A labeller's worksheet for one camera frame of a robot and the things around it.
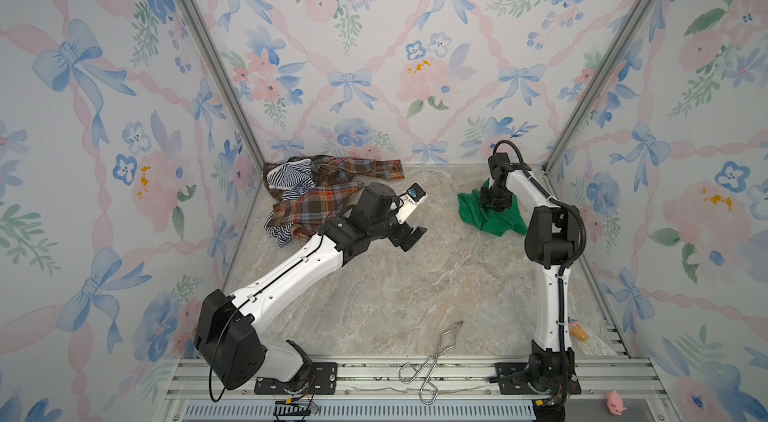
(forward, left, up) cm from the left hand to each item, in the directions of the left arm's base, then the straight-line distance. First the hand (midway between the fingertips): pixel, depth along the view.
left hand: (413, 212), depth 76 cm
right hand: (+21, -30, -23) cm, 43 cm away
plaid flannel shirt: (+31, +26, -23) cm, 47 cm away
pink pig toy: (-38, -47, -23) cm, 64 cm away
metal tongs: (-32, +1, -25) cm, 41 cm away
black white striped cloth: (+29, +41, -18) cm, 53 cm away
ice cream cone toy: (-22, -44, -23) cm, 54 cm away
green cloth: (+11, -29, -20) cm, 37 cm away
